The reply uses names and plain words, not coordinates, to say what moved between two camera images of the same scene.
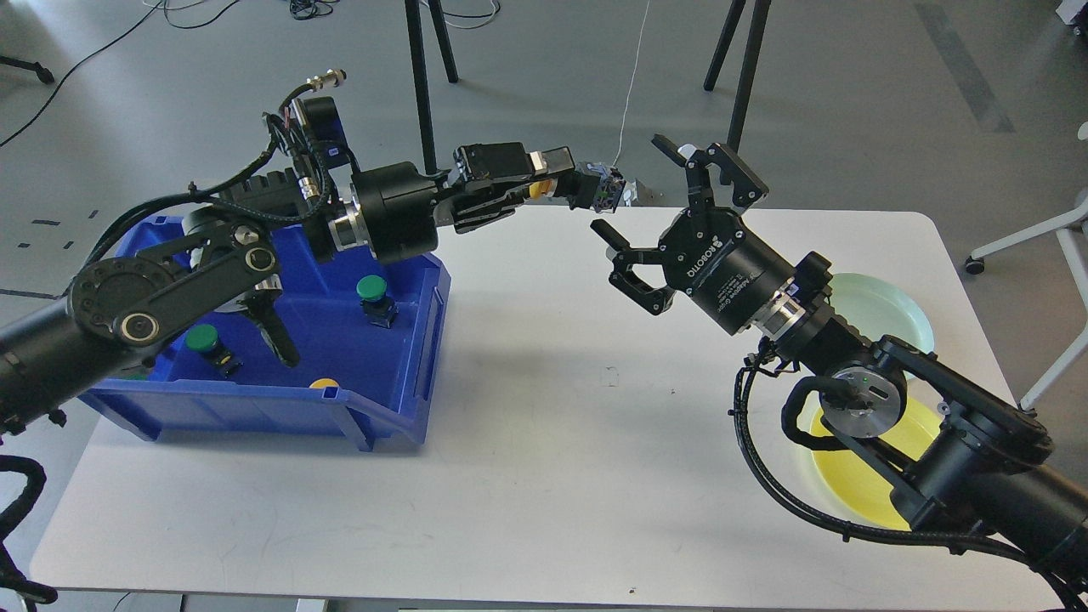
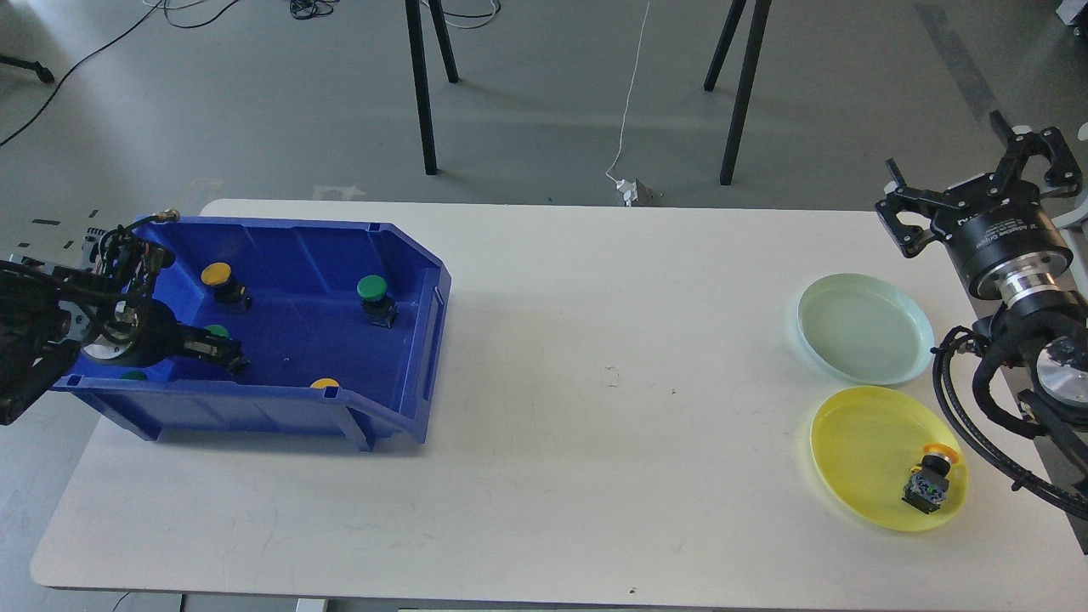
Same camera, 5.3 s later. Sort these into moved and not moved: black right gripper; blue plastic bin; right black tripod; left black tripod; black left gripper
Moved: black left gripper; black right gripper
Not moved: blue plastic bin; left black tripod; right black tripod
